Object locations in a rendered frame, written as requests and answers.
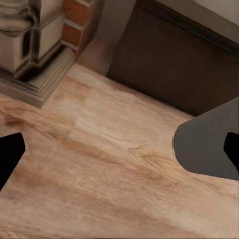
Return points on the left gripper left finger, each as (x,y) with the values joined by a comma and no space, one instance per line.
(12,148)

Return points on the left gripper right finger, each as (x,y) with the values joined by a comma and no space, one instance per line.
(231,147)

